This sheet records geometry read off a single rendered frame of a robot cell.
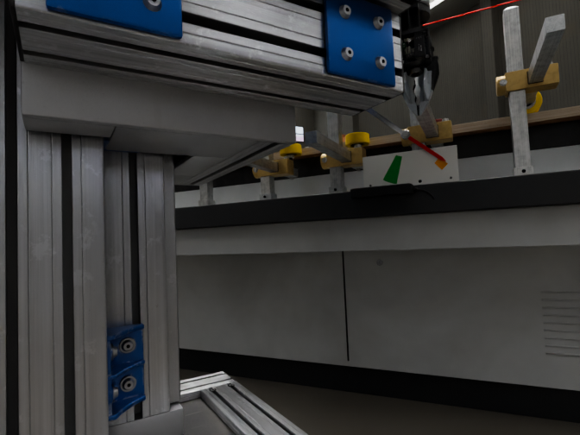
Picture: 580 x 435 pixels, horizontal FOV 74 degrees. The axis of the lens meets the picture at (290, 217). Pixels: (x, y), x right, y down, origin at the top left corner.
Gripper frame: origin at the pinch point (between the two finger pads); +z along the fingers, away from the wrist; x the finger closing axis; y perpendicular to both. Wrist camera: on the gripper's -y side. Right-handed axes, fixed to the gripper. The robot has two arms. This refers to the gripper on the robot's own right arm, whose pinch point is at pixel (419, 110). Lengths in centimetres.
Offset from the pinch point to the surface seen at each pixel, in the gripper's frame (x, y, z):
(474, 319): 7, -51, 53
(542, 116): 28, -46, -6
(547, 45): 24.5, -6.3, -10.6
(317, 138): -23.5, -0.7, 2.2
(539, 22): 173, -984, -468
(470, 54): 25, -1082, -467
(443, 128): 2.9, -28.2, -2.7
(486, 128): 14.0, -45.9, -5.3
